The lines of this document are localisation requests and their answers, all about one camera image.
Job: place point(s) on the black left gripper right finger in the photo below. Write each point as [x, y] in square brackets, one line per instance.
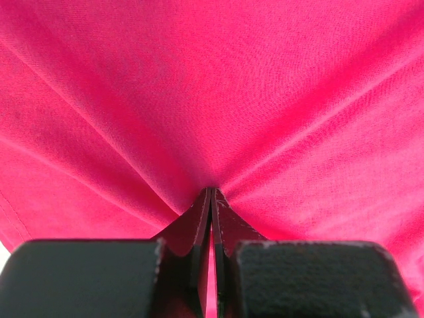
[228, 230]

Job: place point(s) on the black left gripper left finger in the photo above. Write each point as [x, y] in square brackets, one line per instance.
[181, 286]

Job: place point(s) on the pink t shirt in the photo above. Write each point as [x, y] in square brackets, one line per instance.
[307, 115]

